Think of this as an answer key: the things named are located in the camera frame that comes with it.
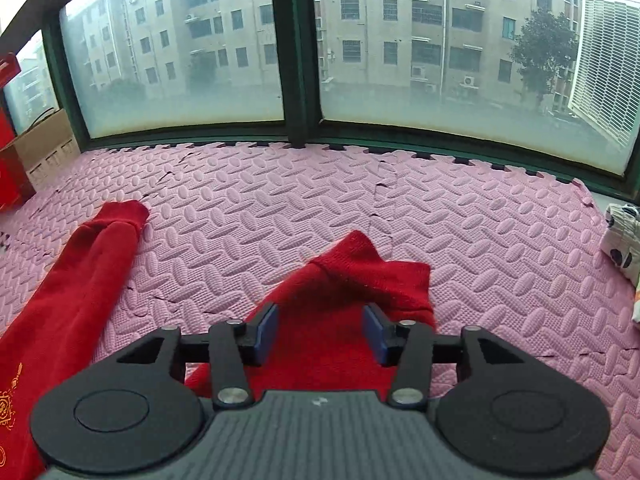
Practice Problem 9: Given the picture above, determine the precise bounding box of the green tree outside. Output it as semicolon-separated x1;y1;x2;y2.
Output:
510;7;581;111

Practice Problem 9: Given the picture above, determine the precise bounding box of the red garment with gold embroidery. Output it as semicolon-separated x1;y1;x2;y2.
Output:
0;199;437;480

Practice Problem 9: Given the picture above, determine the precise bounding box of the apartment building outside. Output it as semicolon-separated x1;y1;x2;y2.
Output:
65;0;586;111

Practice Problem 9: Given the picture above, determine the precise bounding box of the white spotted cloth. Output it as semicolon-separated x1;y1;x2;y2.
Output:
602;202;640;326

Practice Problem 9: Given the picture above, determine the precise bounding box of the brown paper bag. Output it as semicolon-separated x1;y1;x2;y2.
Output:
9;107;82;187

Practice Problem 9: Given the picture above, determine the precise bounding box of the dark green window frame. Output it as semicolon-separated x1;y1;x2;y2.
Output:
40;0;640;196

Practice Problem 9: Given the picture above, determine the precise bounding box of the white air conditioner outdoor unit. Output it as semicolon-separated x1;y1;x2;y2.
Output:
567;0;640;148

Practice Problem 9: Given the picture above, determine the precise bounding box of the red plastic stool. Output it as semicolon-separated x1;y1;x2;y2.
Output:
0;52;37;212

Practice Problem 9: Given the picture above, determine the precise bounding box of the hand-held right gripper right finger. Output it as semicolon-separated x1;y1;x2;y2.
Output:
363;304;526;409

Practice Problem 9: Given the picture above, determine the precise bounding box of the pink foam puzzle mat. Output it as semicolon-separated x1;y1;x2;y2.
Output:
0;142;640;480

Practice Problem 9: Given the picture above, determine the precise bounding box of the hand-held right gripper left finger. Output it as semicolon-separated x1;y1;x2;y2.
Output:
116;302;279;411

